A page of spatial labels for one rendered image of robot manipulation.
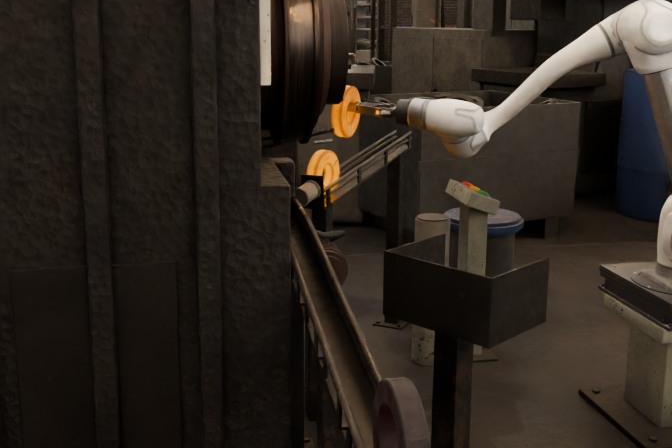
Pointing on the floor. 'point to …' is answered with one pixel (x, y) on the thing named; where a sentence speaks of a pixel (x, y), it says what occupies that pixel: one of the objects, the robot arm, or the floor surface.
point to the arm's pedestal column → (640, 393)
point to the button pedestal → (473, 239)
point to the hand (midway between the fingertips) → (347, 106)
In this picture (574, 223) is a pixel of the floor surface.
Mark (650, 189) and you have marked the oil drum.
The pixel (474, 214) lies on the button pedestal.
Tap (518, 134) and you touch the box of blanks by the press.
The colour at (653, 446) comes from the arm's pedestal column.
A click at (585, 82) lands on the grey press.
